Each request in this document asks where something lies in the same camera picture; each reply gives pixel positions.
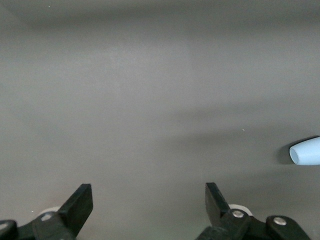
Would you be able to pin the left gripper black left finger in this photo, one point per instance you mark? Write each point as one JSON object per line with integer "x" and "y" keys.
{"x": 77, "y": 207}

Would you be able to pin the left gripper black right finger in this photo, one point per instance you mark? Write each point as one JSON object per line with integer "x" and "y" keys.
{"x": 215, "y": 205}

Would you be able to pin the light blue plastic cup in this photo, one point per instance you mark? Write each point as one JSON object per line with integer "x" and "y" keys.
{"x": 306, "y": 152}

